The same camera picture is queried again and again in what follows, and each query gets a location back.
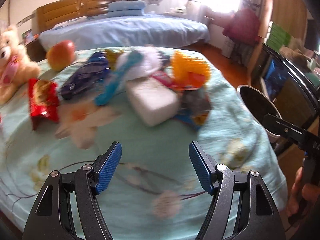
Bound black glossy tv cabinet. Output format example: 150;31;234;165
251;44;319;129

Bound white foam fruit net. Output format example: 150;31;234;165
121;46;162;81

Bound blue silver wrapper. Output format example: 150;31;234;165
173;87;212;131

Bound green boxes stack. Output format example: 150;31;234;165
264;21;291;52

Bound person's right hand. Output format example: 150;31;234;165
286;166;319;228

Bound blue folded pillows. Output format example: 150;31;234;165
107;0;146;17

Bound dark red hanging jacket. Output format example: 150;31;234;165
222;8;260;46

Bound cream teddy bear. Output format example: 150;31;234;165
0;25;41;105

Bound round black trash bin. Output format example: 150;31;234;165
237;85;282;125

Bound orange foam fruit net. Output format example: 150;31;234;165
171;50;211;90

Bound large bed blue cover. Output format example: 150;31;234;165
39;15;210;50

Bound wooden headboard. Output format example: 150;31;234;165
31;0;115;34

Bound red yellow apple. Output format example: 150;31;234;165
46;40;75;72

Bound red snack bag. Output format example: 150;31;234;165
28;78;60;130

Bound wooden nightstand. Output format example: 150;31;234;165
25;38;47;62

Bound dark blue snack bag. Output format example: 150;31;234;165
60;51;111;100

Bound light green floral bedsheet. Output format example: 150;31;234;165
1;67;287;239

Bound blue toothbrush blister pack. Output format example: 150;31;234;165
94;50;143;106

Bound brown plush toy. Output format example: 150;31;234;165
279;46;311;73

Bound white bed guard rail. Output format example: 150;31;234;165
144;0;208;23

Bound white foam block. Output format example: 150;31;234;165
125;77;180;127

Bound pink candy wrapper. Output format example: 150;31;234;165
150;70;174;88

